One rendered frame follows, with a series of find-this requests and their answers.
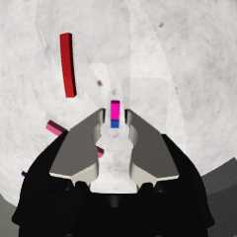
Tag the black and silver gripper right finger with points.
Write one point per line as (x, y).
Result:
(156, 159)

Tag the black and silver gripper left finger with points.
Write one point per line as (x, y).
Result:
(71, 157)

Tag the magenta rod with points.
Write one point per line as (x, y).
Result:
(115, 109)

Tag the red rod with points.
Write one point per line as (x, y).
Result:
(66, 51)

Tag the pink rod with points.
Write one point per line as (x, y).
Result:
(57, 129)

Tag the small blue block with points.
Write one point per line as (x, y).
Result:
(114, 123)

